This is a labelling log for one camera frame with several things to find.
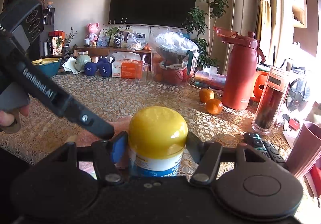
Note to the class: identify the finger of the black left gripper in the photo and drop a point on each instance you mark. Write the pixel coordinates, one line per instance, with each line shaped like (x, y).
(77, 113)

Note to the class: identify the patterned lace tablecloth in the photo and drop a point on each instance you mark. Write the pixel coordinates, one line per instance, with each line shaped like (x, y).
(113, 98)

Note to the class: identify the orange tangerine with stem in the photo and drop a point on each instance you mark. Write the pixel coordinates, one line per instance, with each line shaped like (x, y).
(206, 94)

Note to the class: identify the green potted tree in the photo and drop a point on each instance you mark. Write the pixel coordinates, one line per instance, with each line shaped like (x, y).
(201, 22)

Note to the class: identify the clear drinking glass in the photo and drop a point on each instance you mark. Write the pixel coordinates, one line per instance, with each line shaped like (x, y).
(144, 70)

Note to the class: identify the stack of colourful books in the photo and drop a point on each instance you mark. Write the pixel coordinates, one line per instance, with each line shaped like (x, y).
(206, 80)

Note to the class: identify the orange white tissue box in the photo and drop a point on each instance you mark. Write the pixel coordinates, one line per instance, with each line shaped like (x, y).
(124, 64)

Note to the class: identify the orange tangerine front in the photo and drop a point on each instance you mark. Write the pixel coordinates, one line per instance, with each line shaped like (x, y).
(213, 106)

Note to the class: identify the yellow lid supplement jar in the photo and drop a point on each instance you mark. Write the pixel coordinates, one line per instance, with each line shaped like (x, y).
(156, 138)

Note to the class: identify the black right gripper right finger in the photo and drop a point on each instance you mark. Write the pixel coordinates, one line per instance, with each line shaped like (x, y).
(207, 156)

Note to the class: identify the plastic bag of fruit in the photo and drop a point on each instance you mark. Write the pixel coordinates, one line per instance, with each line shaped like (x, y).
(173, 56)

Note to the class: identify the wooden television cabinet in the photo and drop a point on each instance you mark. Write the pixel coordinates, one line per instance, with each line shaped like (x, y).
(105, 52)

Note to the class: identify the blue bowl yellow strainer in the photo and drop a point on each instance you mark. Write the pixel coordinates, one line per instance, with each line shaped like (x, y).
(49, 66)

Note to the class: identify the green helmet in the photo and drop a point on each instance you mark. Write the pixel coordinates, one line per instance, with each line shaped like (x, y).
(80, 62)

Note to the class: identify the pink bear figurine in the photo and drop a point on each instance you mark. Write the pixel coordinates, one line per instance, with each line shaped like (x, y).
(92, 33)

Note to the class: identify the black flat screen television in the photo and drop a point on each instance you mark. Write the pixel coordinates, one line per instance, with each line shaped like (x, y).
(166, 13)

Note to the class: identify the glass tea tumbler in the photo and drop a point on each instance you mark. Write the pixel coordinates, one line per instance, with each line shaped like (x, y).
(272, 98)

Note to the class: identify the orange plastic stool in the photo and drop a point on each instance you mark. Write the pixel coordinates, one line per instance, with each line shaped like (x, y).
(260, 79)

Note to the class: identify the pink plastic cup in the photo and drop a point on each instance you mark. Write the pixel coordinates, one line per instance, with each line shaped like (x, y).
(306, 150)

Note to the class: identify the red large water bottle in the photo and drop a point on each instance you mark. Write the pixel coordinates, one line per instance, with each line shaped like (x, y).
(242, 67)

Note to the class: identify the black remote control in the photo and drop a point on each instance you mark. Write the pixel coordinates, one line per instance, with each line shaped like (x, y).
(264, 147)

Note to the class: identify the blue dumbbell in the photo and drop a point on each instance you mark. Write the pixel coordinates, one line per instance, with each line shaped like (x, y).
(90, 69)
(104, 67)

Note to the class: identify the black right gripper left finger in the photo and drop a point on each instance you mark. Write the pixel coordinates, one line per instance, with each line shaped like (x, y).
(105, 155)

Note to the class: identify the person left hand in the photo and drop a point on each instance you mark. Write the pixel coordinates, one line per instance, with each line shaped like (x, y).
(7, 119)

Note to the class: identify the white standing air conditioner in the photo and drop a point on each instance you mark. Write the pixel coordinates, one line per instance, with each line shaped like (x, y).
(243, 16)

